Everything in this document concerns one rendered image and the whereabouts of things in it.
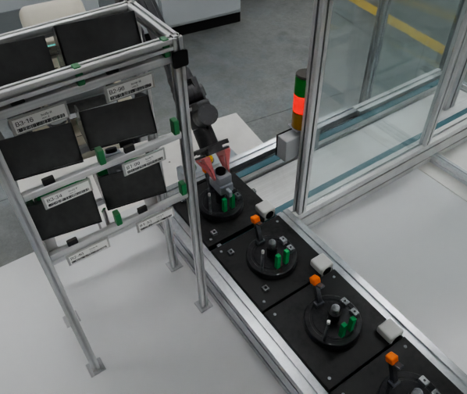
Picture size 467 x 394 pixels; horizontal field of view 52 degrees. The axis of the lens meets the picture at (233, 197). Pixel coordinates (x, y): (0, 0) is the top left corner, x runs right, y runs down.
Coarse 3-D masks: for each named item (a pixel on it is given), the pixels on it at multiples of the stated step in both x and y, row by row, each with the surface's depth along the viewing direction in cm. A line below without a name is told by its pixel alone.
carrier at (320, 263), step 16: (272, 224) 141; (288, 224) 141; (240, 240) 137; (256, 240) 133; (272, 240) 126; (288, 240) 136; (304, 240) 136; (224, 256) 132; (240, 256) 132; (256, 256) 130; (272, 256) 129; (288, 256) 126; (304, 256) 132; (320, 256) 129; (240, 272) 129; (256, 272) 127; (272, 272) 126; (288, 272) 127; (304, 272) 128; (320, 272) 127; (256, 288) 125; (272, 288) 125; (288, 288) 125; (256, 304) 122; (272, 304) 121
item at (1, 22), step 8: (0, 0) 352; (8, 0) 354; (16, 0) 357; (24, 0) 359; (32, 0) 362; (40, 0) 364; (48, 0) 367; (0, 8) 355; (8, 8) 358; (16, 8) 360; (0, 16) 358; (8, 16) 361; (16, 16) 363; (0, 24) 361; (8, 24) 364; (16, 24) 367; (0, 32) 365
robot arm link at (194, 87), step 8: (136, 0) 130; (144, 0) 129; (152, 0) 130; (144, 8) 129; (152, 8) 130; (160, 16) 130; (168, 64) 131; (168, 72) 132; (168, 80) 133; (192, 80) 132; (192, 88) 132; (200, 88) 132; (192, 96) 132; (200, 96) 133
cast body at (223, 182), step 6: (216, 168) 137; (222, 168) 137; (216, 174) 137; (222, 174) 136; (228, 174) 137; (210, 180) 141; (216, 180) 137; (222, 180) 136; (228, 180) 137; (216, 186) 138; (222, 186) 138; (228, 186) 138; (222, 192) 138; (228, 192) 138
